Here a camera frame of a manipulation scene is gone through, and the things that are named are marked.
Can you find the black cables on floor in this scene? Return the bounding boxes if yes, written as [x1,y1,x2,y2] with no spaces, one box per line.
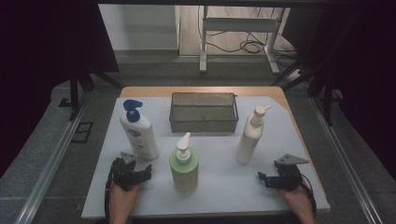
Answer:
[199,6,301,68]

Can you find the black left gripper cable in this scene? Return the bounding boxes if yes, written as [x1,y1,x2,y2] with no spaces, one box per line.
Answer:
[104,167,115,224]

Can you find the dark curtain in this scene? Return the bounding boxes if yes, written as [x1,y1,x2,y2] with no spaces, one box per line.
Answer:
[0,0,120,176]
[281,0,396,180]

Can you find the aluminium floor rail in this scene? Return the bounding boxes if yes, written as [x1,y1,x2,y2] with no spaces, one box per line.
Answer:
[310,96,385,224]
[14,92,92,224]

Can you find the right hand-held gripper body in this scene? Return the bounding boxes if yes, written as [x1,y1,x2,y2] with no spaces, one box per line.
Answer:
[274,153,311,191]

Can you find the black metal stand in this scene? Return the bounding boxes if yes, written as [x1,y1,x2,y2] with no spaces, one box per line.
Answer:
[270,60,344,127]
[58,63,126,121]

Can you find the cream white pump bottle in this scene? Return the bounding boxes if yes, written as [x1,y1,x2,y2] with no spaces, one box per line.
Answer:
[234,105,273,165]

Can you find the white cabinet panel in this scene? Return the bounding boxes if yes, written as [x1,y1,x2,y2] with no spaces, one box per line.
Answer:
[98,4,181,51]

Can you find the white metal desk frame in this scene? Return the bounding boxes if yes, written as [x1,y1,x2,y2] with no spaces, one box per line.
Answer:
[198,5,287,76]

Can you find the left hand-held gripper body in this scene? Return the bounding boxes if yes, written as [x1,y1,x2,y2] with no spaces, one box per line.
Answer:
[108,151,148,191]

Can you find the green bottle with white pump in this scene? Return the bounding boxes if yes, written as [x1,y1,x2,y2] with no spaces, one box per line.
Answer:
[168,132,200,197]

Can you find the white power strip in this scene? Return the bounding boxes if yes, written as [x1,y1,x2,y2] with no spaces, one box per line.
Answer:
[286,68,304,83]

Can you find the white bottle with blue pump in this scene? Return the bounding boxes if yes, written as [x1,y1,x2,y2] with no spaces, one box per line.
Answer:
[120,98,161,161]

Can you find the grey wire mesh basket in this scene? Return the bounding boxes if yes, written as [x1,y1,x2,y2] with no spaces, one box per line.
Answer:
[168,91,240,133]

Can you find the person's right hand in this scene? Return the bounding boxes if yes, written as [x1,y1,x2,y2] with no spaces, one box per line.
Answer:
[278,186,313,217]

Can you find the pale grey table mat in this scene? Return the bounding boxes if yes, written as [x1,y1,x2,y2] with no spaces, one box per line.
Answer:
[80,95,332,219]

